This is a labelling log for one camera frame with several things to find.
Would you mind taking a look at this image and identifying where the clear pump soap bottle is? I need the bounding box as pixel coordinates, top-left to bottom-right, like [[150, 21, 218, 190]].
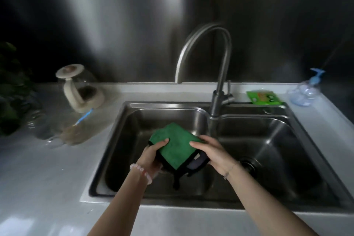
[[288, 68, 326, 107]]

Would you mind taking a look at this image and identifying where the stainless steel double sink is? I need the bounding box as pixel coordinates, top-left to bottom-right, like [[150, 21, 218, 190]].
[[88, 101, 354, 213]]

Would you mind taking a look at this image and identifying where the person's right forearm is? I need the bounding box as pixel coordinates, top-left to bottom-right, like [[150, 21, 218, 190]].
[[225, 162, 318, 236]]

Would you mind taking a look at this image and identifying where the person's right hand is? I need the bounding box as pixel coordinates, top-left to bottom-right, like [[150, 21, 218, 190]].
[[189, 135, 240, 177]]

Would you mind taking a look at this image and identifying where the person's left hand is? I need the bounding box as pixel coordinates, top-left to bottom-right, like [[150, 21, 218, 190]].
[[137, 138, 170, 174]]

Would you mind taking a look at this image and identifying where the blue-handled brush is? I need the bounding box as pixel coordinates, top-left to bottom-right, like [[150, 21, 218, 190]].
[[72, 109, 94, 127]]

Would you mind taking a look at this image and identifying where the green leafy plant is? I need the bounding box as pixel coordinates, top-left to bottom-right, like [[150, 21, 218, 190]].
[[0, 42, 38, 136]]

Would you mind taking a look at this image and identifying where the green cleaning cloth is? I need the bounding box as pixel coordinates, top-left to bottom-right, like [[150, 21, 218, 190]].
[[148, 122, 208, 190]]

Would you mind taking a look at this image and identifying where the stainless steel gooseneck faucet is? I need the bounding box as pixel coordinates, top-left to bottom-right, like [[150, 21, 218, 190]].
[[174, 23, 235, 119]]

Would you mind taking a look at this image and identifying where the thin silver bracelet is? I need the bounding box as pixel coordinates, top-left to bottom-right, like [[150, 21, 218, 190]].
[[223, 162, 240, 180]]

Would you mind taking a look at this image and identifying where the green sponge packet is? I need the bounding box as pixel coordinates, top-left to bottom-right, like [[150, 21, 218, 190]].
[[246, 90, 285, 106]]

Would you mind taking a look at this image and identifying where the person's left forearm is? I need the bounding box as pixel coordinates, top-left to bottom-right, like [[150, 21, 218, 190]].
[[87, 167, 151, 236]]

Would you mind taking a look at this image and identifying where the sink drain strainer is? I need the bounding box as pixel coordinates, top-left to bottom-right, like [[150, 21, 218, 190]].
[[240, 156, 263, 174]]

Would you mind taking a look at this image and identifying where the pink bead bracelet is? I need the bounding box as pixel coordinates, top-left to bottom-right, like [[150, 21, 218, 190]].
[[130, 163, 153, 185]]

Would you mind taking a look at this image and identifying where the clear glass jar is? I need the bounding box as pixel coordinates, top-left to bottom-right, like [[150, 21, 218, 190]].
[[26, 100, 64, 149]]

